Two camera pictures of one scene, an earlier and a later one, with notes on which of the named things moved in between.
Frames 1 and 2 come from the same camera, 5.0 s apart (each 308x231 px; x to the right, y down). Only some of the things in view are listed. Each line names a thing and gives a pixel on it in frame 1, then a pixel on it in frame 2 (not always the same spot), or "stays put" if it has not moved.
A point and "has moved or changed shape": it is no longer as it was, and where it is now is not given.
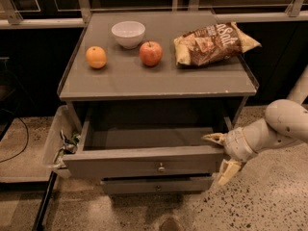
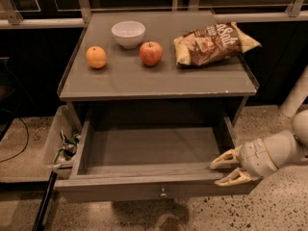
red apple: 150,53 stays put
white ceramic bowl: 128,34 stays put
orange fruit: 96,57 stays put
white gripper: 237,145 to 255,158
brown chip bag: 217,43 stays put
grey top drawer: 139,144 has moved or changed shape
